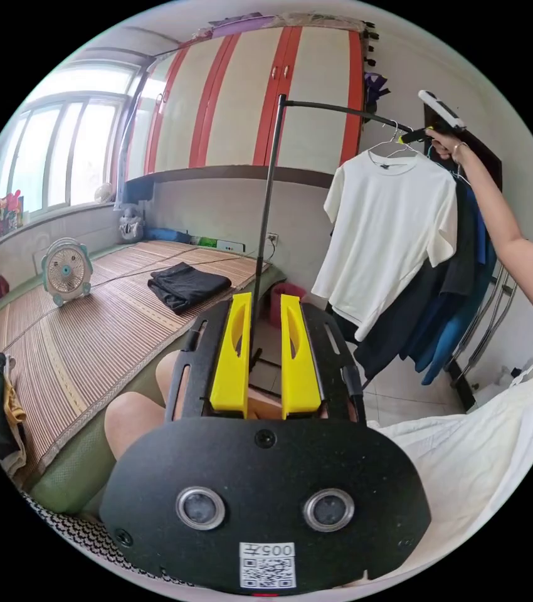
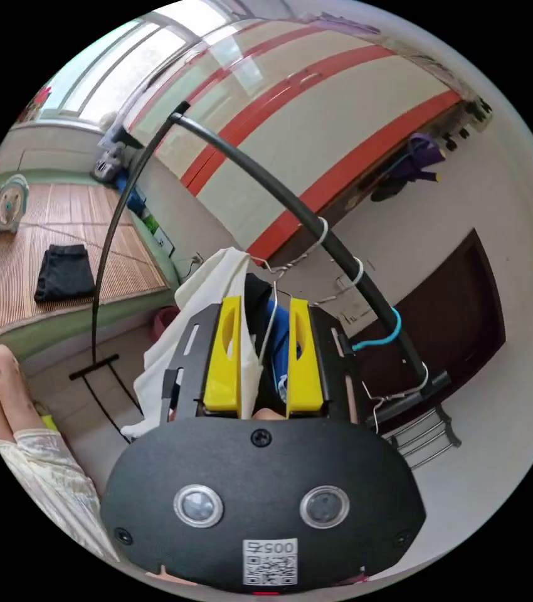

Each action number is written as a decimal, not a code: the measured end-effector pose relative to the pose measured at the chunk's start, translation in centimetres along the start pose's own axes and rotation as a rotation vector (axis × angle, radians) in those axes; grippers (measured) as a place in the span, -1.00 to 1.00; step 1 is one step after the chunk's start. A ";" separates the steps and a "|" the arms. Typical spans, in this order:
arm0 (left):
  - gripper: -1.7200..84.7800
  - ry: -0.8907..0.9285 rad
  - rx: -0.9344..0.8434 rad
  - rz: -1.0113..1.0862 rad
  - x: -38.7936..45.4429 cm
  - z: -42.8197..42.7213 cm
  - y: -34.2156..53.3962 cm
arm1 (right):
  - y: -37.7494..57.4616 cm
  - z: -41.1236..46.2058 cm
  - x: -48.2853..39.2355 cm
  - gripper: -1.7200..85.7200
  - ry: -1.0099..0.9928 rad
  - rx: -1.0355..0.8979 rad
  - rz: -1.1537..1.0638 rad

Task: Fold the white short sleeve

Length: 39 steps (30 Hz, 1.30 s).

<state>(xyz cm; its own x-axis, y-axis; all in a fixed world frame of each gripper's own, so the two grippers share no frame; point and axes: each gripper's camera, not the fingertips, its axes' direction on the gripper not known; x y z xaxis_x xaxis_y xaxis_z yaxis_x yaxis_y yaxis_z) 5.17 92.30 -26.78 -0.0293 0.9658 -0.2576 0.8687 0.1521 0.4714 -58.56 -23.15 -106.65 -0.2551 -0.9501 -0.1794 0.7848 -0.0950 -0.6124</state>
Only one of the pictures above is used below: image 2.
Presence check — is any purple bag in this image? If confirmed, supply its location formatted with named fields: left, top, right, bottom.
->
left=372, top=133, right=446, bottom=203

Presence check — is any white short sleeve shirt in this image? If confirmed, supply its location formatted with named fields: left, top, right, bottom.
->
left=120, top=246, right=265, bottom=438

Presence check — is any black clothes rack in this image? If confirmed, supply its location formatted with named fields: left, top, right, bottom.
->
left=68, top=101, right=463, bottom=471

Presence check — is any silver wire hanger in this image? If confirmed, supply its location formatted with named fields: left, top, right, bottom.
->
left=247, top=253, right=295, bottom=372
left=360, top=379, right=430, bottom=435

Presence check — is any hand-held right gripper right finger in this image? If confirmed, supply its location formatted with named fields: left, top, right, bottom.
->
left=286, top=297, right=325, bottom=418

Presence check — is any dark brown door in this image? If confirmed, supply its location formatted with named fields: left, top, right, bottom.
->
left=356, top=229, right=507, bottom=426

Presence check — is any folded black garment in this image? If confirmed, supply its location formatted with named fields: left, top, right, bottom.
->
left=34, top=243, right=96, bottom=304

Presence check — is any blue garment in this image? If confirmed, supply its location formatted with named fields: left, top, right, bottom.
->
left=266, top=300, right=303, bottom=391

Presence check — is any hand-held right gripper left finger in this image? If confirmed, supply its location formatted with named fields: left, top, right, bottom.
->
left=202, top=296, right=243, bottom=418

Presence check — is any teal and white fan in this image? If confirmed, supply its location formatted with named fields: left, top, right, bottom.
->
left=0, top=174, right=31, bottom=235

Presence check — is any teal hanger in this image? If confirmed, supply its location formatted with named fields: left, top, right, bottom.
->
left=351, top=308, right=403, bottom=354

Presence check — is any bed with woven mat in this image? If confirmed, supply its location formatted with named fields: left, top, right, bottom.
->
left=0, top=182, right=179, bottom=350

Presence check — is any window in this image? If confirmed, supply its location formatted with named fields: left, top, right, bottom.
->
left=36, top=11, right=244, bottom=123

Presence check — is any black hanging garment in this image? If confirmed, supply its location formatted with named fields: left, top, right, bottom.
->
left=245, top=275, right=275, bottom=330

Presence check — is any red and cream cupboard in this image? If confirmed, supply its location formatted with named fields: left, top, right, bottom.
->
left=125, top=18, right=465, bottom=265

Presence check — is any grey plush toy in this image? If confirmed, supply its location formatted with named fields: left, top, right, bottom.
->
left=93, top=143, right=129, bottom=182

